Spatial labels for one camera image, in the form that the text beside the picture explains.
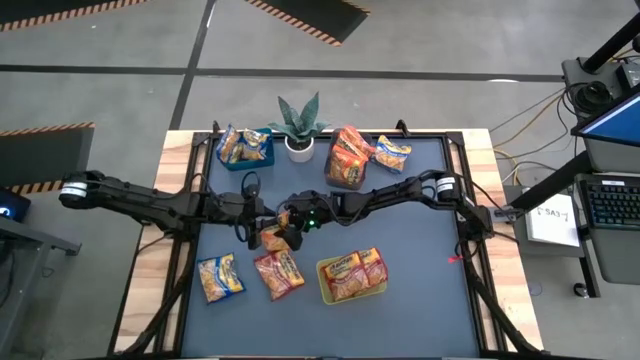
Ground grey equipment box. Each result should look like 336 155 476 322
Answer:
561 56 640 121

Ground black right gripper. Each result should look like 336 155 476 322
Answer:
283 189 336 253

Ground black aluminium table frame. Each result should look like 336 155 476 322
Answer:
107 118 546 360

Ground computer monitor with blue screen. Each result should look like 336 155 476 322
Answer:
571 91 640 150

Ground teal plastic bin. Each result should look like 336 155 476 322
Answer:
215 127 276 172

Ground yellow translucent plastic bin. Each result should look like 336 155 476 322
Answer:
315 248 389 306

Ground black computer keyboard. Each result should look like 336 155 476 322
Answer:
579 174 640 232

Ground grey metal side table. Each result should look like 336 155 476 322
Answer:
0 214 84 360

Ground green plant in white pot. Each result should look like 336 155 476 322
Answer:
268 91 331 162

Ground black hazard-striped floor mat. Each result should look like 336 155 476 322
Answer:
0 122 96 196
243 0 371 48

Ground black stand pole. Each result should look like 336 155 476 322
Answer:
509 149 594 211
581 12 640 75

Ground black mesh bin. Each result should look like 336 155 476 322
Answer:
323 128 375 191

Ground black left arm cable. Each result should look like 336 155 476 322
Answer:
240 170 262 200

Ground grey floor cable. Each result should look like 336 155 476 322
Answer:
489 87 576 162

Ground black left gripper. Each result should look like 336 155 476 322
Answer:
231 193 279 252

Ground black device with blue light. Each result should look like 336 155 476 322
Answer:
0 187 32 225

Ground laptop computer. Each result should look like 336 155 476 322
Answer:
574 137 640 287

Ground black coiled cable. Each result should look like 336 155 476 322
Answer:
569 80 617 117

